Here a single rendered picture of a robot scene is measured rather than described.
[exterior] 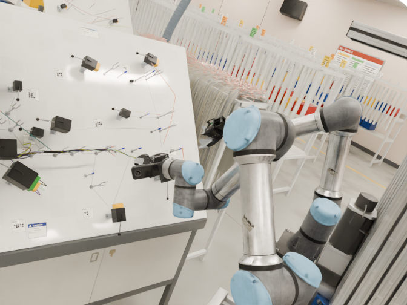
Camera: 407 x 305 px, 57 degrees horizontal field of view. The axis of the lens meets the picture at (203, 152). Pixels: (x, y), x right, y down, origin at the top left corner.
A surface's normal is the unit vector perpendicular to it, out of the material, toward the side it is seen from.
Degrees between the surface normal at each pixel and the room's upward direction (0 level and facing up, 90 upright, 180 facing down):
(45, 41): 51
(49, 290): 90
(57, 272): 90
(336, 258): 90
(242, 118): 84
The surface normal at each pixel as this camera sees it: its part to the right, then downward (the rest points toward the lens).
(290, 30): -0.69, 0.04
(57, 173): 0.67, -0.18
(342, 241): -0.43, 0.20
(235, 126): -0.78, -0.18
